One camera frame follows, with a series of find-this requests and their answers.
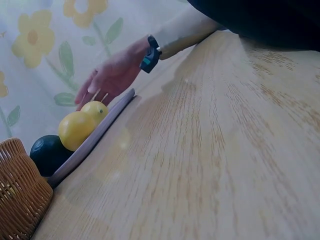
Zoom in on lilac plastic tray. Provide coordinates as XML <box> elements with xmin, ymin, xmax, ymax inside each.
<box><xmin>46</xmin><ymin>88</ymin><xmax>136</xmax><ymax>188</ymax></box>

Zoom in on woven wicker basket with handle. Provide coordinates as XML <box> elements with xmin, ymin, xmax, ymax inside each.
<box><xmin>0</xmin><ymin>137</ymin><xmax>54</xmax><ymax>240</ymax></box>

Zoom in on pile of yellow lemons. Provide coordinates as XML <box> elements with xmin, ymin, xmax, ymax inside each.
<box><xmin>58</xmin><ymin>100</ymin><xmax>109</xmax><ymax>152</ymax></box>

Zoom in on person's body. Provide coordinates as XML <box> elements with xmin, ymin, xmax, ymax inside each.
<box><xmin>187</xmin><ymin>0</ymin><xmax>320</xmax><ymax>53</ymax></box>

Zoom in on person's right hand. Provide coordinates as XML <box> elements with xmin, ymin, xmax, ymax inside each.
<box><xmin>74</xmin><ymin>37</ymin><xmax>151</xmax><ymax>112</ymax></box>

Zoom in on red pomegranate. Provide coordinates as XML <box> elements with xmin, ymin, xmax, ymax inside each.
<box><xmin>29</xmin><ymin>134</ymin><xmax>75</xmax><ymax>178</ymax></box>

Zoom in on person's right forearm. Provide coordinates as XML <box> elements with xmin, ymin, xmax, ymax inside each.
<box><xmin>151</xmin><ymin>13</ymin><xmax>227</xmax><ymax>61</ymax></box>

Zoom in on black wrist band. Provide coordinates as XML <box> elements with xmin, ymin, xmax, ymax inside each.
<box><xmin>139</xmin><ymin>34</ymin><xmax>161</xmax><ymax>74</ymax></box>

